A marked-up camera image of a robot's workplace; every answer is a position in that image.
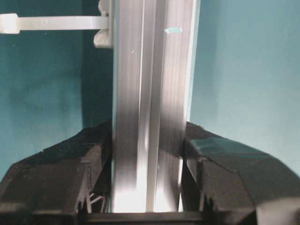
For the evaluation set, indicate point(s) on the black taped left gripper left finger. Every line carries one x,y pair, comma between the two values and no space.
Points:
55,185

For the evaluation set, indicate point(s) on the white zip tie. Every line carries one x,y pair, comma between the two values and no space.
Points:
13,24

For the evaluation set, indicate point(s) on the large silver metal rail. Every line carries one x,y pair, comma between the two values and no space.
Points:
154,55

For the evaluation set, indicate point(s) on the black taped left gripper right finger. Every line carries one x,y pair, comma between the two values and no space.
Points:
231,183

